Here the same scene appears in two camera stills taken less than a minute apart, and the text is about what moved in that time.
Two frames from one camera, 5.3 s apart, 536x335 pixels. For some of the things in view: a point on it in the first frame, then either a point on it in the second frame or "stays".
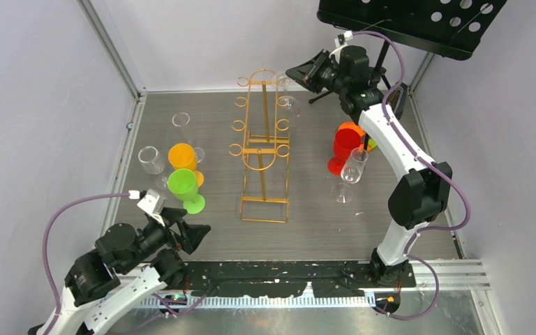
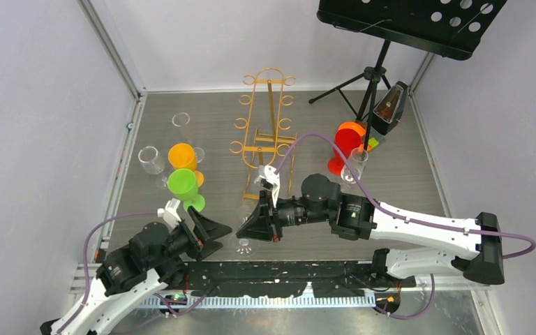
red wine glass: [345, 139] stays
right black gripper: [300, 74] → [259, 225]
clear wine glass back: [284, 81] → [246, 248]
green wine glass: [183, 184] stays
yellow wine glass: [182, 155] stays
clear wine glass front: [181, 120] stays
